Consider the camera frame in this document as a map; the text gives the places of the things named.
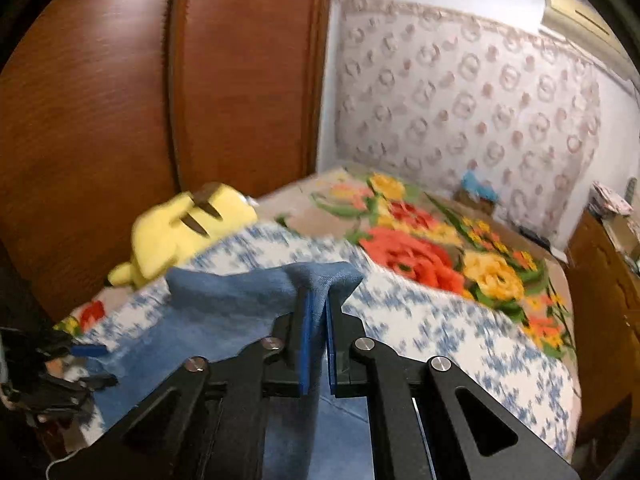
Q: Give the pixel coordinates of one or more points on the black flat box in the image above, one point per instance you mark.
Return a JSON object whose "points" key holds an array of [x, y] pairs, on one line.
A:
{"points": [[534, 237]]}

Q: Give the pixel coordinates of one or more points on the blue denim pants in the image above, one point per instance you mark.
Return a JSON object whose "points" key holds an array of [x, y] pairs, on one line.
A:
{"points": [[225, 305]]}

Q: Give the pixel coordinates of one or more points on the cream wall air conditioner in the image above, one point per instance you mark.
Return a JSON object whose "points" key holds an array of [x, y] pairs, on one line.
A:
{"points": [[575, 15]]}

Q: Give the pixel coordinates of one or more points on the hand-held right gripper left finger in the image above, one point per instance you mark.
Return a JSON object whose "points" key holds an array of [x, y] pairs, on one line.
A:
{"points": [[307, 350]]}

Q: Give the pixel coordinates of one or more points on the yellow plush toy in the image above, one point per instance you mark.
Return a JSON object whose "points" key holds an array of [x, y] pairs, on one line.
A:
{"points": [[175, 230]]}

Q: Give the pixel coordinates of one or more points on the open cardboard box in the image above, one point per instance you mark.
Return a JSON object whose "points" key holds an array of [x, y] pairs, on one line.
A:
{"points": [[622, 227]]}

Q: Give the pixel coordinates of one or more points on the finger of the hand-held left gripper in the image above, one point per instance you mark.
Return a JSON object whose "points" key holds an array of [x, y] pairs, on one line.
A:
{"points": [[90, 384], [87, 350]]}

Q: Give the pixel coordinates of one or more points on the blue floral white bed sheet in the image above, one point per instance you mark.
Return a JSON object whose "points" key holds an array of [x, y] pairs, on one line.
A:
{"points": [[450, 330]]}

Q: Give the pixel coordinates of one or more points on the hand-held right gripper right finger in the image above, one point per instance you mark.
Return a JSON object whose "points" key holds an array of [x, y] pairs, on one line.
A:
{"points": [[331, 350]]}

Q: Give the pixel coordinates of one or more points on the colourful flower print blanket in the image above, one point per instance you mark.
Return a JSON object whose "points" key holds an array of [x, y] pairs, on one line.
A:
{"points": [[425, 255]]}

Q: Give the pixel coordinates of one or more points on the wooden cabinet counter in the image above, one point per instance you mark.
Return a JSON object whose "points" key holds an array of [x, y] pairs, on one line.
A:
{"points": [[600, 285]]}

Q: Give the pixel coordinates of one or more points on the wooden louvered wardrobe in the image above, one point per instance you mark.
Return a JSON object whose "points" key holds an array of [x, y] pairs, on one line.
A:
{"points": [[100, 110]]}

